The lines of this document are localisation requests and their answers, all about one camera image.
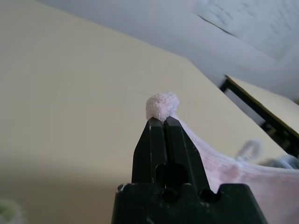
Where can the light blue terry towel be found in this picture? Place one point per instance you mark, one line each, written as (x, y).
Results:
(287, 162)

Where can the black-framed side table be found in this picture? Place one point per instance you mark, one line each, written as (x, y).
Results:
(280, 105)

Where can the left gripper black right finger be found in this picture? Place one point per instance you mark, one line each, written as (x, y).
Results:
(182, 149)

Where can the pink towel with Ducks embroidery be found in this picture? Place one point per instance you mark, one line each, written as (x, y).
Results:
(163, 106)

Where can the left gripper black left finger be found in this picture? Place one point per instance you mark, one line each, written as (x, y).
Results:
(149, 144)

